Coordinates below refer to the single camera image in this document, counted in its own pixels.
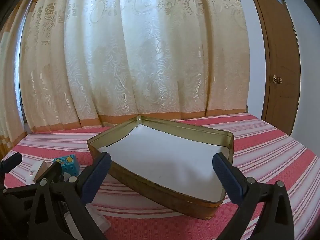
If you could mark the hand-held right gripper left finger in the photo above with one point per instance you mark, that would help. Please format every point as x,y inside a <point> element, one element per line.
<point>97,176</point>

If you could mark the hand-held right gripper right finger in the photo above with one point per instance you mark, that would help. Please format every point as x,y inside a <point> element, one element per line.
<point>228,177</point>

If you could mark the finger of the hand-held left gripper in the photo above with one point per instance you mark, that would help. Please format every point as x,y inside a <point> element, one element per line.
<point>53,172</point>
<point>10,162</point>

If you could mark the blue toy block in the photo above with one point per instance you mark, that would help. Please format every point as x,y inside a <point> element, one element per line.
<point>71,166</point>

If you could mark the gold metal tin box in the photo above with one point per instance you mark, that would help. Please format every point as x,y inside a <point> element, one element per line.
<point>155,192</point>

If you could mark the white box with red label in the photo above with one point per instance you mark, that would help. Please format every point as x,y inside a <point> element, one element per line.
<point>36,170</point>

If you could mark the white plug adapter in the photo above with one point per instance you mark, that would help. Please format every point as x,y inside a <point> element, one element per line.
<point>101,221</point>

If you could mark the brass door knob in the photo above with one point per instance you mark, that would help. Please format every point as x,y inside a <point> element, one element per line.
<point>277,79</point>

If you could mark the cream patterned curtain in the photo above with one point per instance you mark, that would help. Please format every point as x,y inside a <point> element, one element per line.
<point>137,55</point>

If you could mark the brown wooden door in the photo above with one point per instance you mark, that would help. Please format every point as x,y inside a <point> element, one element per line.
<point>282,55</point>

